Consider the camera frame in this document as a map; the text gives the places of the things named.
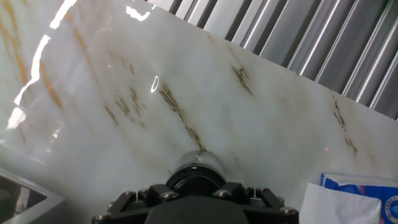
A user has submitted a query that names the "white marble board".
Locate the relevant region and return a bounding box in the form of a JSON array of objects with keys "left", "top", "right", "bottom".
[{"left": 0, "top": 0, "right": 398, "bottom": 224}]

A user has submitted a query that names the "silver metal box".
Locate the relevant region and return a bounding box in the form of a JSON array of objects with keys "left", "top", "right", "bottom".
[{"left": 0, "top": 167, "right": 67, "bottom": 224}]

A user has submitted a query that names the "blue tissue pack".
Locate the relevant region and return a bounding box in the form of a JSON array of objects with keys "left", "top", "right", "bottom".
[{"left": 298, "top": 173, "right": 398, "bottom": 224}]

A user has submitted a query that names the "clear glass jar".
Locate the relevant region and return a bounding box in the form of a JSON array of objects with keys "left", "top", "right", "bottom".
[{"left": 172, "top": 149, "right": 228, "bottom": 180}]

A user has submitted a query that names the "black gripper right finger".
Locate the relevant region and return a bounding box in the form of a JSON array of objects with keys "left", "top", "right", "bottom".
[{"left": 213, "top": 183, "right": 300, "bottom": 224}]

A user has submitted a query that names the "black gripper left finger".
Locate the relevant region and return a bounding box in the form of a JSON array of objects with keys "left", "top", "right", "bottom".
[{"left": 91, "top": 183, "right": 180, "bottom": 224}]

